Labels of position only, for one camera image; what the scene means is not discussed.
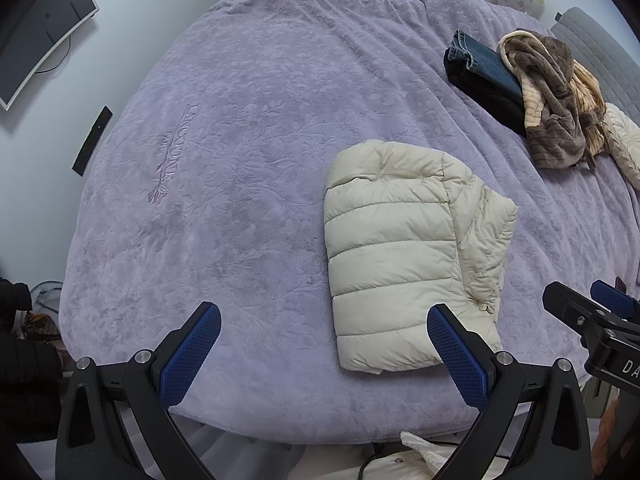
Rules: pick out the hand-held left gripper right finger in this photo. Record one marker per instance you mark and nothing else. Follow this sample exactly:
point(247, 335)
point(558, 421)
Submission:
point(457, 355)

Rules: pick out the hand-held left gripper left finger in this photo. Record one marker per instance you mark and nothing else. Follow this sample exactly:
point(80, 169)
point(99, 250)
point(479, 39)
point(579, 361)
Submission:
point(192, 355)

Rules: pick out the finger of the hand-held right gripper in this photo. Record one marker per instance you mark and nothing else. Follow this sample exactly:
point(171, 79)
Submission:
point(565, 300)
point(612, 296)

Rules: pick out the beige puffer jacket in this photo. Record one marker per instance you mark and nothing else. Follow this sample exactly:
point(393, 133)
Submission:
point(395, 260)

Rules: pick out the person's right hand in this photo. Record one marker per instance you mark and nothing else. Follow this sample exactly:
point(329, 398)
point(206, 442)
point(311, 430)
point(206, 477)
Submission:
point(610, 450)

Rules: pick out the white plastic bag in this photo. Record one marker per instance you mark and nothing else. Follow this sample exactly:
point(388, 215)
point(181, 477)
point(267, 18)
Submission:
point(425, 452)

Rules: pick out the cream quilted pillow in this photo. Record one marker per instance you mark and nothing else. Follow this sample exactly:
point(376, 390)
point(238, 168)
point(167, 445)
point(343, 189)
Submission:
point(625, 145)

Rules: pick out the brown patterned bag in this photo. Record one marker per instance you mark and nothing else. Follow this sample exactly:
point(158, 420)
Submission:
point(42, 327)

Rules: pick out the mesh basket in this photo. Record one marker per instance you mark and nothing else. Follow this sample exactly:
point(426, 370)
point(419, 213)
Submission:
point(47, 292)

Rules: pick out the dark cloth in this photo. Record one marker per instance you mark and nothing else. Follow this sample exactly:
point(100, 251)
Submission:
point(25, 370)

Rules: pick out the brown striped fleece garment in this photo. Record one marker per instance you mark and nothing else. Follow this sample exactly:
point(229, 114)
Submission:
point(550, 110)

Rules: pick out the purple embossed blanket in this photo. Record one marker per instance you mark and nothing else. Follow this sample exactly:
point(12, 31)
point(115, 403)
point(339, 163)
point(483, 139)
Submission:
point(225, 135)

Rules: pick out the folded blue jeans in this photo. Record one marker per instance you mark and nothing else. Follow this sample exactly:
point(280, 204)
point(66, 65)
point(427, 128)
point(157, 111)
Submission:
point(487, 67)

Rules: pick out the grey padded headboard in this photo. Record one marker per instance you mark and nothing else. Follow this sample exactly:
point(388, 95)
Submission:
point(595, 45)

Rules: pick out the black wall strip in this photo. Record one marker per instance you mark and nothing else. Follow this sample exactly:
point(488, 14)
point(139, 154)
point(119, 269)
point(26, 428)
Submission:
point(92, 141)

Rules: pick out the white framed wall screen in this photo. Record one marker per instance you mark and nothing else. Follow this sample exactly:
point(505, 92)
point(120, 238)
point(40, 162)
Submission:
point(40, 30)

